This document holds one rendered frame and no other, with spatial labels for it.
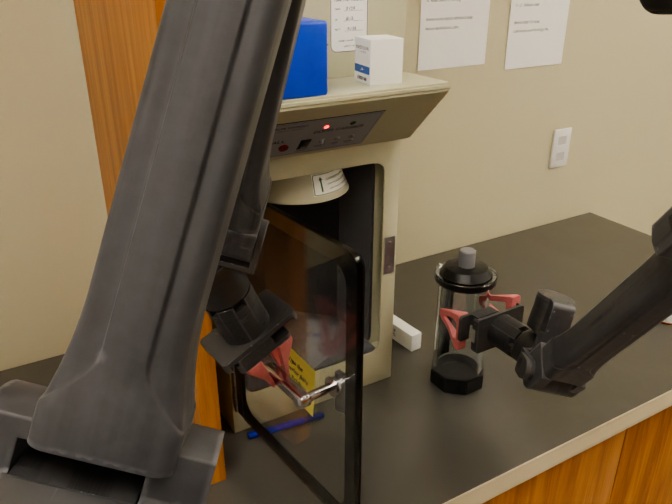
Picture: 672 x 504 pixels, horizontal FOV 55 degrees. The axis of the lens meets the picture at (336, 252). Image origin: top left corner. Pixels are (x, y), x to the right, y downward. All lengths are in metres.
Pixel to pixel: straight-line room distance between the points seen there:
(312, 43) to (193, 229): 0.58
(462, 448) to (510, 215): 0.99
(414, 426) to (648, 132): 1.48
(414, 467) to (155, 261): 0.85
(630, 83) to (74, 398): 2.04
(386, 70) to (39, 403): 0.72
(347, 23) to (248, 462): 0.69
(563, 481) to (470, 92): 0.95
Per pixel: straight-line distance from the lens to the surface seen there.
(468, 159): 1.78
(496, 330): 1.10
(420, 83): 0.93
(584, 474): 1.35
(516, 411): 1.22
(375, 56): 0.91
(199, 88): 0.27
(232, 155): 0.27
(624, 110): 2.21
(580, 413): 1.25
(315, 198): 1.02
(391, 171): 1.07
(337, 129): 0.91
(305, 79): 0.83
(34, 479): 0.31
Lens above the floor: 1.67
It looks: 25 degrees down
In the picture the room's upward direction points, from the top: straight up
